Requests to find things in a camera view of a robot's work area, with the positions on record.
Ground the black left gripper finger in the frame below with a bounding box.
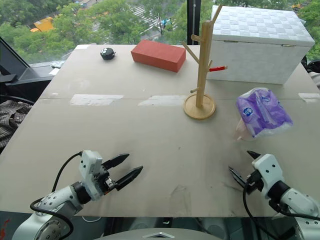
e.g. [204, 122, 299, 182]
[101, 153, 131, 170]
[115, 165, 144, 192]

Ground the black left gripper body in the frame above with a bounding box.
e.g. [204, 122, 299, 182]
[93, 163, 118, 196]

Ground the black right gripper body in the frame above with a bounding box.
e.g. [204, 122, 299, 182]
[245, 170, 265, 195]

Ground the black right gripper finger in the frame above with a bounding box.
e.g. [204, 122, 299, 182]
[227, 166, 249, 190]
[246, 150, 261, 161]

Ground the wooden mug tree stand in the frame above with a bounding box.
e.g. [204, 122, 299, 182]
[181, 4, 229, 121]

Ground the purple tissue pack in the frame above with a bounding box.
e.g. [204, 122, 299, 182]
[235, 87, 294, 139]

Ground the silver robot torso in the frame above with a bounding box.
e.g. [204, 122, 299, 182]
[98, 226, 227, 240]

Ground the white tape patch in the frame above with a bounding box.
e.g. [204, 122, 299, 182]
[298, 92, 320, 104]
[137, 94, 189, 107]

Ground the white woven storage box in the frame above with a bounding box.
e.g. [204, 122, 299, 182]
[205, 4, 316, 86]

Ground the dark bag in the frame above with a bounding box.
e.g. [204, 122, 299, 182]
[300, 54, 320, 89]

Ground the small black round gadget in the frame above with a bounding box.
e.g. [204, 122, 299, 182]
[99, 47, 117, 61]

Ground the plaid cloth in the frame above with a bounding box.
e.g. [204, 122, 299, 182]
[0, 99, 34, 151]

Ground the red rectangular block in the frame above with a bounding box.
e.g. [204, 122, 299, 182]
[130, 39, 187, 74]

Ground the black window pillar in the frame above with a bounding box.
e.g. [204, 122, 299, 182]
[186, 0, 215, 46]

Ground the yellow truck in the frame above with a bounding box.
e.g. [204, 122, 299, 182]
[29, 16, 55, 34]

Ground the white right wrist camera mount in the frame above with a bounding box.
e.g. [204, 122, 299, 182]
[251, 153, 286, 201]

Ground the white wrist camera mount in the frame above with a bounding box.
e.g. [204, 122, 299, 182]
[79, 149, 111, 201]
[251, 153, 286, 201]

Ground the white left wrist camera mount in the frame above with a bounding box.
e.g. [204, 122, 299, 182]
[79, 149, 111, 201]

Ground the black window frame beam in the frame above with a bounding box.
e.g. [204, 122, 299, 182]
[0, 36, 61, 101]

